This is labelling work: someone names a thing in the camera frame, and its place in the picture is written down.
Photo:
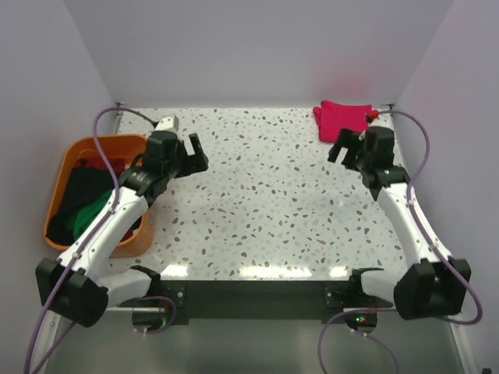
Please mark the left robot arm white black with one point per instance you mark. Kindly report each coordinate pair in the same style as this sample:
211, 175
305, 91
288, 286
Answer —
72, 285

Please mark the orange plastic bin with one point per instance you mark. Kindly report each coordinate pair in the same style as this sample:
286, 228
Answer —
139, 237

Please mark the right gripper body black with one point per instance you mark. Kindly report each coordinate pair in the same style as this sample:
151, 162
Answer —
354, 152

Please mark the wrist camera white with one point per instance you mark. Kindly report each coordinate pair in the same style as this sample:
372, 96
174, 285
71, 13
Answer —
167, 123
370, 118

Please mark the dark red t shirt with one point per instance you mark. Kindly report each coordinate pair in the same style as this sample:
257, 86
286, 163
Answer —
118, 165

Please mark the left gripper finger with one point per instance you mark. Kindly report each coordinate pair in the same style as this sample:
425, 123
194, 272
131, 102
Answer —
195, 143
197, 163

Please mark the black t shirt in bin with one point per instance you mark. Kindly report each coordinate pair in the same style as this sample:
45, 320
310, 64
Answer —
84, 185

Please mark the green t shirt in bin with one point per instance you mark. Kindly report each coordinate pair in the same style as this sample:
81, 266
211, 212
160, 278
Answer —
80, 219

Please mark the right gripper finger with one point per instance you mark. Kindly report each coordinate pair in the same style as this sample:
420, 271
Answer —
343, 141
353, 145

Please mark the pink red t shirt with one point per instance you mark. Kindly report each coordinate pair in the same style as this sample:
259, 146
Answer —
332, 117

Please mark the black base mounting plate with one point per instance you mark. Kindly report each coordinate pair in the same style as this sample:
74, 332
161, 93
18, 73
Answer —
265, 299

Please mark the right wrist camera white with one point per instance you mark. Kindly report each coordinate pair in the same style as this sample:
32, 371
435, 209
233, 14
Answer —
370, 118

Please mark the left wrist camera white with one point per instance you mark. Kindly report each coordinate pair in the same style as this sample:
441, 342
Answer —
167, 123

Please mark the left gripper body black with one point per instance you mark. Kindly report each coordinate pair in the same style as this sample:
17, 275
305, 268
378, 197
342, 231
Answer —
188, 157

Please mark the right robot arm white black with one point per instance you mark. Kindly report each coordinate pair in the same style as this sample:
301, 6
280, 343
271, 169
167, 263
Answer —
434, 283

